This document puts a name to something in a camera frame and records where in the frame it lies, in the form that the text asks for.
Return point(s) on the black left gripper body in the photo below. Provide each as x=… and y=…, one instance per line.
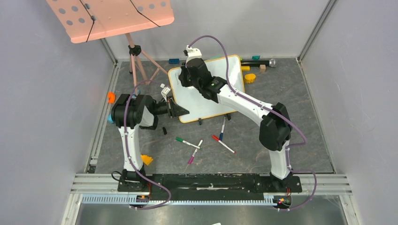
x=169, y=108

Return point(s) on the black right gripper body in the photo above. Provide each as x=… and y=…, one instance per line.
x=183, y=79

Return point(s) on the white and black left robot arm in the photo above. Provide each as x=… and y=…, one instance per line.
x=130, y=115

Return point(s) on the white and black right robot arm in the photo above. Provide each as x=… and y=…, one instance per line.
x=275, y=131

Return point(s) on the dark blue brick block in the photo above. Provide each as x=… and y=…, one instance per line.
x=174, y=61

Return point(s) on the green-capped marker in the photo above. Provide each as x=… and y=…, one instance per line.
x=187, y=143

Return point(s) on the red-capped marker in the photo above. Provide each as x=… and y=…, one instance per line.
x=223, y=144

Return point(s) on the blue-capped marker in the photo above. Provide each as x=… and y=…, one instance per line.
x=223, y=128

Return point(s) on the yellow rectangular block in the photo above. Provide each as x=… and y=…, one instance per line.
x=245, y=68

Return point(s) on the magenta-capped marker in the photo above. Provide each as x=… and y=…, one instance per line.
x=194, y=153

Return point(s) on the yellow round block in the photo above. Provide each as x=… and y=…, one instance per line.
x=249, y=78

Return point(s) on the orange wedge block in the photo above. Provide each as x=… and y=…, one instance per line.
x=147, y=160

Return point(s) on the small orange clip toy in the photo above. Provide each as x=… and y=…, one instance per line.
x=111, y=97

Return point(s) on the blue toy microphone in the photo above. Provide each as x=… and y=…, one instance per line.
x=110, y=120

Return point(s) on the wooden cube block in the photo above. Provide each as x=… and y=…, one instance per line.
x=262, y=68

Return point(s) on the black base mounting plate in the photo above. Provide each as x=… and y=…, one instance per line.
x=241, y=186

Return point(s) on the black handheld microphone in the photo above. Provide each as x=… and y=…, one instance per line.
x=256, y=63

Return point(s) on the pink music stand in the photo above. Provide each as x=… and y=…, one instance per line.
x=87, y=20

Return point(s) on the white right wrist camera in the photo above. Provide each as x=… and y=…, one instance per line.
x=192, y=53

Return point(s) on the grey toothed cable rail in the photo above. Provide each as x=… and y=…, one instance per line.
x=130, y=199

